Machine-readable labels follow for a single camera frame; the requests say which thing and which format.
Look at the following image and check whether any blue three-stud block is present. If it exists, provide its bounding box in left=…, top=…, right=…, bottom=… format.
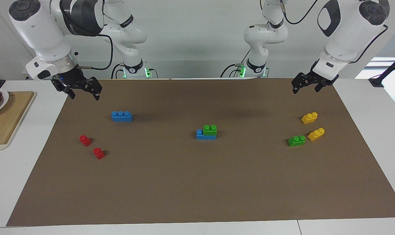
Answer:
left=196, top=129, right=217, bottom=141
left=111, top=111, right=133, bottom=122

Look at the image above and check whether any yellow two-stud block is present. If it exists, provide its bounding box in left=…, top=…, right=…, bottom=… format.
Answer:
left=301, top=112, right=318, bottom=124
left=307, top=128, right=325, bottom=141

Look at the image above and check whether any green block with printed studs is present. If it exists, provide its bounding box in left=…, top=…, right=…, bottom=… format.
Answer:
left=288, top=135, right=306, bottom=147

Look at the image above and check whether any wooden cutting board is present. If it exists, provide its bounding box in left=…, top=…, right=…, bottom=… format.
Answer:
left=0, top=91, right=37, bottom=151

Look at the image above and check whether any brown paper table mat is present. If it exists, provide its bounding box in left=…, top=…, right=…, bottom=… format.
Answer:
left=6, top=78, right=395, bottom=227

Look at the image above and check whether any black right arm base cable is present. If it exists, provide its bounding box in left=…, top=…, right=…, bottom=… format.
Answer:
left=111, top=63, right=125, bottom=79

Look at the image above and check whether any black arm base cable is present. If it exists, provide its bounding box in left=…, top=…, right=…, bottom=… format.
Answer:
left=111, top=63, right=125, bottom=79
left=220, top=49, right=252, bottom=78

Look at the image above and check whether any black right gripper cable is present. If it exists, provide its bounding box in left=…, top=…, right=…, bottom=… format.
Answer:
left=76, top=33, right=114, bottom=71

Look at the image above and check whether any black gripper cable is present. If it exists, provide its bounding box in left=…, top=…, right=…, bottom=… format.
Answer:
left=76, top=33, right=114, bottom=71
left=280, top=0, right=389, bottom=64

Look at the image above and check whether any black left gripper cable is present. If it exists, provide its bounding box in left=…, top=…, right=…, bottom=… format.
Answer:
left=280, top=0, right=389, bottom=64

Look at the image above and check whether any black left arm base cable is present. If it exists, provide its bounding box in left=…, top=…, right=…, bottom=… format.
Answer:
left=220, top=49, right=252, bottom=78

